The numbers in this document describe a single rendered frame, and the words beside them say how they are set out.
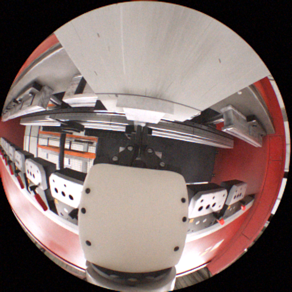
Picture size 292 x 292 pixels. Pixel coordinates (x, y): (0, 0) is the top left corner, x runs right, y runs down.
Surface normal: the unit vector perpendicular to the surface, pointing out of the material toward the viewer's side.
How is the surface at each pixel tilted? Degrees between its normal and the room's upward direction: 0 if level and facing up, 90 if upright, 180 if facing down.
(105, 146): 90
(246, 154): 90
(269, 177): 90
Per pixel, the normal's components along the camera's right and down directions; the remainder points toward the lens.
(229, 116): -0.99, -0.13
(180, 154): 0.08, -0.01
